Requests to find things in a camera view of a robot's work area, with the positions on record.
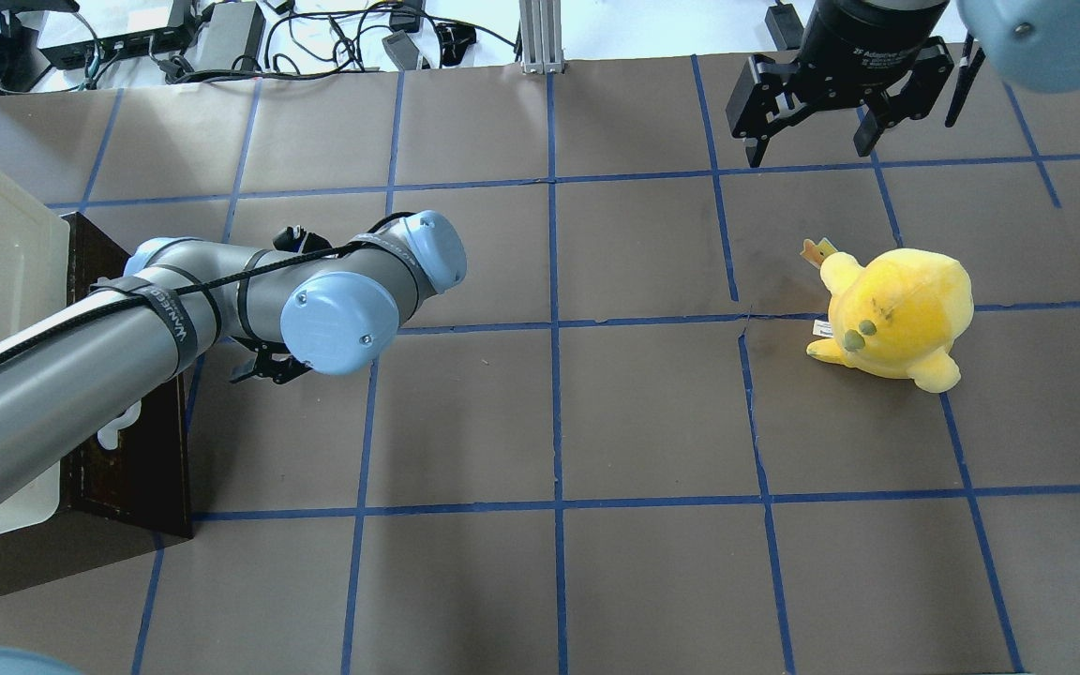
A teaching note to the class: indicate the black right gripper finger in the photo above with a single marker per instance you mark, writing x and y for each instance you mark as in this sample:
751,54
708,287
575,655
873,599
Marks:
756,142
877,118

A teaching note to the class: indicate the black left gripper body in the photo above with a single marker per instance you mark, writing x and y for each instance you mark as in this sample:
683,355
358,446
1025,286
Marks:
268,367

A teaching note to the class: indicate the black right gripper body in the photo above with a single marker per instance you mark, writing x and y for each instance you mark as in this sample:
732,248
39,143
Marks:
854,39

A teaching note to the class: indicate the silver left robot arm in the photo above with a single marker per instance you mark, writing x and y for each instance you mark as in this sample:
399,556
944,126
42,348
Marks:
332,310

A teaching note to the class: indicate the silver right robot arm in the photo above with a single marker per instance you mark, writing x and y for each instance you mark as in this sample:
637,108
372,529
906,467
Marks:
1033,44

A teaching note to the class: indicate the dark wooden drawer cabinet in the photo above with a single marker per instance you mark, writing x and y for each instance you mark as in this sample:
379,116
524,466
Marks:
66,505

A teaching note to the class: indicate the yellow plush dinosaur toy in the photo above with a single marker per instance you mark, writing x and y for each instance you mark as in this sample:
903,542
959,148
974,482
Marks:
896,317

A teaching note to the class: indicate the black power adapter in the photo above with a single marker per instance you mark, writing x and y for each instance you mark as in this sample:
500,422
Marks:
229,37

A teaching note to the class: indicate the brown paper table mat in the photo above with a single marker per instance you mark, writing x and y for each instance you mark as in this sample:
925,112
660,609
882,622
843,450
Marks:
607,451

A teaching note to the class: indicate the aluminium frame post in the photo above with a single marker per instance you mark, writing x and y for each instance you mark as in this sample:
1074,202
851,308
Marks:
540,44

